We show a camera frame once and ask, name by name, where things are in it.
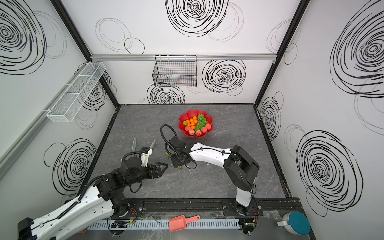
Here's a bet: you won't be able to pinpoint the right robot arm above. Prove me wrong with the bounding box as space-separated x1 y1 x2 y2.
165 137 260 216

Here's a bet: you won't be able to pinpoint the peach bottom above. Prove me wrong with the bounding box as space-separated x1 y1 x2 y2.
195 130 202 137

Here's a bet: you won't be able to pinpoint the white slotted cable duct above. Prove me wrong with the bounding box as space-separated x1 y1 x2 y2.
87 219 240 231

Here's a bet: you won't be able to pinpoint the white mesh wall shelf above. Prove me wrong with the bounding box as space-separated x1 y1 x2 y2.
47 62 106 123

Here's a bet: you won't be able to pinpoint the red flower fruit bowl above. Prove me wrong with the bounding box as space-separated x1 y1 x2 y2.
178 110 214 138

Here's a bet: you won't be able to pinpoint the green grape bunch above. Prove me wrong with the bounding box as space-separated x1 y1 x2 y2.
195 114 208 130

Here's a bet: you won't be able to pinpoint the teal lidded white jug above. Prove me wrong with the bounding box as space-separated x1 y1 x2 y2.
277 212 311 236

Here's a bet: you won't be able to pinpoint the pink plastic scoop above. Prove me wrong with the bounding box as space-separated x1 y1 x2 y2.
169 215 201 232

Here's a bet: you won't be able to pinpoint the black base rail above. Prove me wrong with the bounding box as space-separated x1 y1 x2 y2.
123 198 304 218

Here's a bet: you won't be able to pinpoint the black wire basket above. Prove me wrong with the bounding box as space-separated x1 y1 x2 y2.
152 55 198 88

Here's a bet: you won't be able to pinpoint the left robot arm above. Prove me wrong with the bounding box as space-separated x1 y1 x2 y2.
18 157 168 240

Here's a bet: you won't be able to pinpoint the metal green-tipped tongs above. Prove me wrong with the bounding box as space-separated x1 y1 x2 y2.
132 138 157 152

